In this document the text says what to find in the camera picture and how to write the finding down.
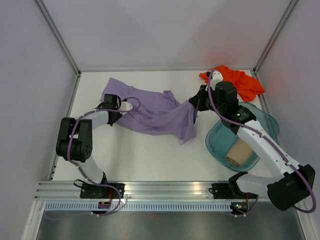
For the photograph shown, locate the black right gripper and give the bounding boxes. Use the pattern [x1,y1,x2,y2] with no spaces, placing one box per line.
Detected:
[189,84,225,115]

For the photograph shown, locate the purple t-shirt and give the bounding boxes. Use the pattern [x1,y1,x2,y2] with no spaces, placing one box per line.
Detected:
[101,77,198,144]

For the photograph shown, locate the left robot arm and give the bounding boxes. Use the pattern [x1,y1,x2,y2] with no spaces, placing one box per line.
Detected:
[55,94,133,198]

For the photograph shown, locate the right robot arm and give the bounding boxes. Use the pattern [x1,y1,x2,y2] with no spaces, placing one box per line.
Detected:
[188,81,317,214]

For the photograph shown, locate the teal plastic bin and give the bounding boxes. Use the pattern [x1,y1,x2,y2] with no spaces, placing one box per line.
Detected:
[205,102,280,172]

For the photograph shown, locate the orange t-shirt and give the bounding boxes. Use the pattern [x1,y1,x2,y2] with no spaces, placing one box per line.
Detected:
[198,65,265,102]

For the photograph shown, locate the rolled beige t-shirt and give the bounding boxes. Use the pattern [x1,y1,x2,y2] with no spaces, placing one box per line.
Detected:
[224,138,254,167]

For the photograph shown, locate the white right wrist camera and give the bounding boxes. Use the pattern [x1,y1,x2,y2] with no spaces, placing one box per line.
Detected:
[206,69,224,90]

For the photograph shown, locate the left aluminium frame post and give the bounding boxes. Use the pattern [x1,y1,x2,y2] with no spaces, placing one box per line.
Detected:
[34,0,81,77]

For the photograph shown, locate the aluminium frame post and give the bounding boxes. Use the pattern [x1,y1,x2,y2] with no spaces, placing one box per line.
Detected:
[34,0,81,77]
[252,0,300,75]

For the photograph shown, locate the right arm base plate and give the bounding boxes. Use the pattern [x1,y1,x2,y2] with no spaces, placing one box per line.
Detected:
[208,182,257,200]

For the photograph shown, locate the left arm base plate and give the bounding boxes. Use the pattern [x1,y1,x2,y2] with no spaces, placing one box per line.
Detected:
[73,179,125,200]

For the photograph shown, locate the slotted cable duct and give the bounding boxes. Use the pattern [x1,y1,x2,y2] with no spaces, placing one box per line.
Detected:
[44,201,232,212]

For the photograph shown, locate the right aluminium frame post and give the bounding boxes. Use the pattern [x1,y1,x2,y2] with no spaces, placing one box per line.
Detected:
[252,0,300,75]

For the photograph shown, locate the aluminium mounting rail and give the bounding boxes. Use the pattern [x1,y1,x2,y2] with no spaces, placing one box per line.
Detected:
[34,181,228,202]

